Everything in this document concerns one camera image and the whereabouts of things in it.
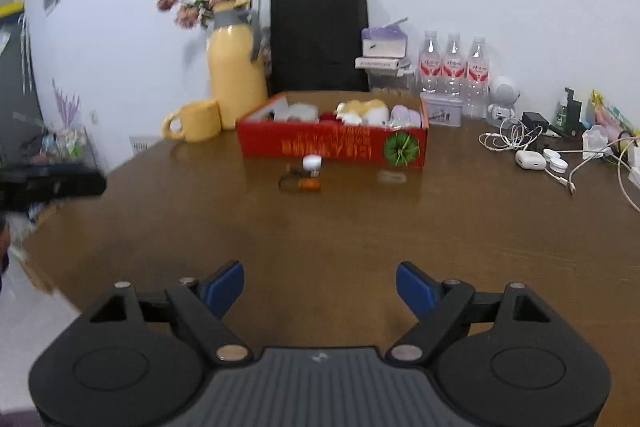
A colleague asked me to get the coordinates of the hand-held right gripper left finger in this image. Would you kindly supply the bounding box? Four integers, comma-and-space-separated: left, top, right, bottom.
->
89, 260, 253, 365

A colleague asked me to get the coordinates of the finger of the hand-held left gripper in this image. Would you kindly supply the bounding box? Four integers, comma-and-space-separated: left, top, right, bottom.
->
0, 163, 107, 212

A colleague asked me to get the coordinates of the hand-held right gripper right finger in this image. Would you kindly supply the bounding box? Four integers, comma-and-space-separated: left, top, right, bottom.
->
385, 260, 553, 365

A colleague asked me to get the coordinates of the red cardboard box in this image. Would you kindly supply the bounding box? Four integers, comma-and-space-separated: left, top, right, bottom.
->
236, 92, 429, 170

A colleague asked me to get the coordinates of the cluttered storage shelf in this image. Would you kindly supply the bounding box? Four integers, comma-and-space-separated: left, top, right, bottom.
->
30, 127, 101, 168

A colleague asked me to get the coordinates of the purple lavender decoration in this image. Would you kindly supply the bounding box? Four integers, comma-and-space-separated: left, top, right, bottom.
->
52, 79, 83, 130

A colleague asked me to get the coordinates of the dark grey cabinet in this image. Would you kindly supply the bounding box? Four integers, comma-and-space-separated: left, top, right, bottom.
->
0, 2, 46, 168

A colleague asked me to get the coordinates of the yellow mug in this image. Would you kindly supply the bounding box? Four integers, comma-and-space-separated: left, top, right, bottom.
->
161, 100, 222, 142

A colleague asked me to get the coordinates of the purple soft item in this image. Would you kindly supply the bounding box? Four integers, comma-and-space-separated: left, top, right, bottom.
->
389, 105, 421, 128

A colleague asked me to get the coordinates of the grey tin box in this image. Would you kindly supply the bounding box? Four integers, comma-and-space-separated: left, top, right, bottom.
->
420, 94, 463, 128

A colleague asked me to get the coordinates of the yellow plush toy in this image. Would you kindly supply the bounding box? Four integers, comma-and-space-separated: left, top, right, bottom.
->
336, 99, 391, 125

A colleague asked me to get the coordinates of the open white case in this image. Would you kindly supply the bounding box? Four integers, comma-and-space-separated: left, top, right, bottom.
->
542, 148, 569, 172

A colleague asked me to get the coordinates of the white item in box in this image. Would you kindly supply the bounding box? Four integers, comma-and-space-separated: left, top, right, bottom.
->
285, 103, 321, 122

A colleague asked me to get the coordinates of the yellow thermos jug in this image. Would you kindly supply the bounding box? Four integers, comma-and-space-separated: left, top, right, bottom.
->
206, 0, 269, 130

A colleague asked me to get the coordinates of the clear plastic container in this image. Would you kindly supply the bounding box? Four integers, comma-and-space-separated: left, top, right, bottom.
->
367, 69, 418, 96

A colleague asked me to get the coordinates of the white robot toy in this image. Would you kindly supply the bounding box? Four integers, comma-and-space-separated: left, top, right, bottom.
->
486, 76, 523, 125

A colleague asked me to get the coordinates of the clear water bottle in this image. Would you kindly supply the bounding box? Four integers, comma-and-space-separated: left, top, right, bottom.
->
418, 31, 443, 96
465, 36, 490, 118
442, 33, 467, 98

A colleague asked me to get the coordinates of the flat white box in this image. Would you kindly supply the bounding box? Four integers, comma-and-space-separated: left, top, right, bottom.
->
355, 56, 413, 70

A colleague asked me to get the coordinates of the clear plastic bag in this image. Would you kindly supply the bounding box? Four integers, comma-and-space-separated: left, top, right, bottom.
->
582, 125, 613, 160

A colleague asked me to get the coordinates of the green bottle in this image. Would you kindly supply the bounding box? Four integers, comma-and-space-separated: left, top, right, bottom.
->
555, 87, 583, 132

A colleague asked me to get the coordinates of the purple tissue pack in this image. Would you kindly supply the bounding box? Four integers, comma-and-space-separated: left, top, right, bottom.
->
361, 18, 408, 58

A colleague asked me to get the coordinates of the colourful packet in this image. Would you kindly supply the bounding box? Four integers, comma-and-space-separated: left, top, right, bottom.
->
590, 89, 636, 138

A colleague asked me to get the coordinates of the black paper bag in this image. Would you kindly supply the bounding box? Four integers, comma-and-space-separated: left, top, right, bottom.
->
270, 0, 371, 94

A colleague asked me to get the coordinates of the long white cable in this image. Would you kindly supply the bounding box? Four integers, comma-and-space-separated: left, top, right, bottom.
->
545, 142, 640, 208

